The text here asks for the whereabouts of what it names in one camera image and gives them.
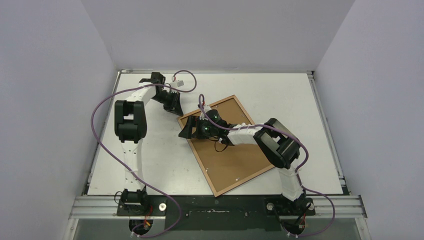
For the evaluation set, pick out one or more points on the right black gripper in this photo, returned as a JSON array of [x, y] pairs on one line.
[[194, 126]]

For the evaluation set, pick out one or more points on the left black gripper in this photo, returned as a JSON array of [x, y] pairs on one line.
[[175, 107]]

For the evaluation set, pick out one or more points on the wooden picture frame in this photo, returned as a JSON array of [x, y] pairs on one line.
[[217, 192]]

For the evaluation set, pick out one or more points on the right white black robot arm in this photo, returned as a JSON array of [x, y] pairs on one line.
[[280, 147]]

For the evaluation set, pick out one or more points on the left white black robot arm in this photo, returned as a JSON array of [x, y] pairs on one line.
[[130, 126]]

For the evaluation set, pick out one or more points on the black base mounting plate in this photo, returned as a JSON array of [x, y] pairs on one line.
[[222, 222]]

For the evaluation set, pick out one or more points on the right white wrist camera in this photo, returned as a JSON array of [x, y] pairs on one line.
[[205, 108]]

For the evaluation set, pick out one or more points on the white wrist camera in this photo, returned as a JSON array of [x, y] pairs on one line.
[[176, 83], [205, 108]]

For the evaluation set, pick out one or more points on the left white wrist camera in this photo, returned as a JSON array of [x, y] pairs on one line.
[[176, 83]]

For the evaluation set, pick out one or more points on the aluminium front rail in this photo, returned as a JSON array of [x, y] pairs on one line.
[[107, 206]]

